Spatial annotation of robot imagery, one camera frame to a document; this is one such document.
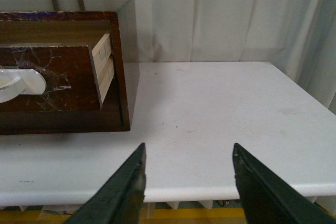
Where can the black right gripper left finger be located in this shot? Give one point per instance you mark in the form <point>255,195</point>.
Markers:
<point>120,199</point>

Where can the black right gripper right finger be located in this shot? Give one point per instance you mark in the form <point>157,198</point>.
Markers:
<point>265,197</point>

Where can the wooden drawer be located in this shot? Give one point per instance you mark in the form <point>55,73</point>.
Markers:
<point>107,119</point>
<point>77,75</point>

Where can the white drawer handle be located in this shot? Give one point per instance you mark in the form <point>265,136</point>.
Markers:
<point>15,82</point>

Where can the brown wooden drawer cabinet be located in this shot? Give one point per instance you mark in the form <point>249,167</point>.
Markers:
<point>36,21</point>

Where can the white curtain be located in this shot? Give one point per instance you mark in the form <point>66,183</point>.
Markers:
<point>297,36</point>

